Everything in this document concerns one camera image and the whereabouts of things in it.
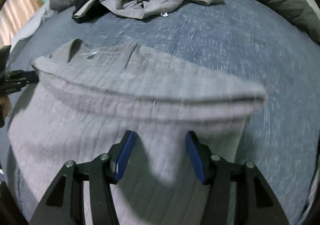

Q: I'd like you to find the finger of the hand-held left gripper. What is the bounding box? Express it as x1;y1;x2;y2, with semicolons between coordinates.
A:
7;70;39;80
5;77;40;96

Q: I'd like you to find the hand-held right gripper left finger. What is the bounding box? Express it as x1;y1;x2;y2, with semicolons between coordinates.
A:
29;130;136;225

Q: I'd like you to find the blue bed sheet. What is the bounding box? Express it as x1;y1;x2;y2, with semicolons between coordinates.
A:
0;0;320;225

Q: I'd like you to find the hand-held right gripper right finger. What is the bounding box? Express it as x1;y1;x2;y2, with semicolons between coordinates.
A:
185;131;290;225

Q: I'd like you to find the grey knit sweater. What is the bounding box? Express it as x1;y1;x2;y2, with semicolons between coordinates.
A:
7;39;269;225

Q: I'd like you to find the pink curtain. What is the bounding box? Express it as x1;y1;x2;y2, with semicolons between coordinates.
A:
0;0;40;46

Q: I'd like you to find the light grey blanket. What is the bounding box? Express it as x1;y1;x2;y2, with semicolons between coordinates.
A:
10;3;54;46

